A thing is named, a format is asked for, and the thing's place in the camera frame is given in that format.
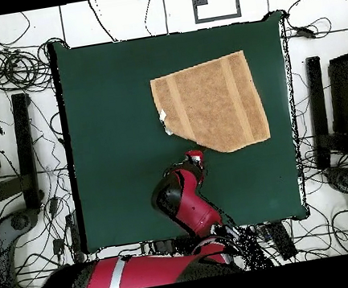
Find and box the tan terry towel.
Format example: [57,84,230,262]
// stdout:
[147,47,273,163]

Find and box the dark green table cloth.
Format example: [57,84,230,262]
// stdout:
[47,6,316,257]

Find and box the black rectangular box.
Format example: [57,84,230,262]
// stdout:
[264,219,300,264]

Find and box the black power strip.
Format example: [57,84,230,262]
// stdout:
[63,211,87,266]

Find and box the small black power adapter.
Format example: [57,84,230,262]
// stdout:
[51,237,68,256]

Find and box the large black case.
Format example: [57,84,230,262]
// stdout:
[321,52,348,140]

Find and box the black inline power adapter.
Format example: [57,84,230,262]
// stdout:
[293,23,318,43]

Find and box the long black bar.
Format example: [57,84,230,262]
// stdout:
[7,91,47,212]

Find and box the curved black cable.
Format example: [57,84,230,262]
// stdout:
[87,0,119,47]

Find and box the black cable coil bundle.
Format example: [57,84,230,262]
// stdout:
[0,35,70,98]

